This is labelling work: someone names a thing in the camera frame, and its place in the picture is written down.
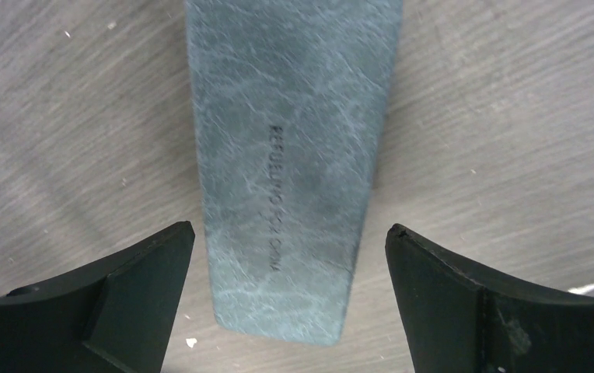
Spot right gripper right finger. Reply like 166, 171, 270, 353
385, 224, 594, 372

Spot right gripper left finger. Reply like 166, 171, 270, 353
0, 221, 195, 372

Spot grey-blue glasses case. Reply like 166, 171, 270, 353
186, 0, 403, 346

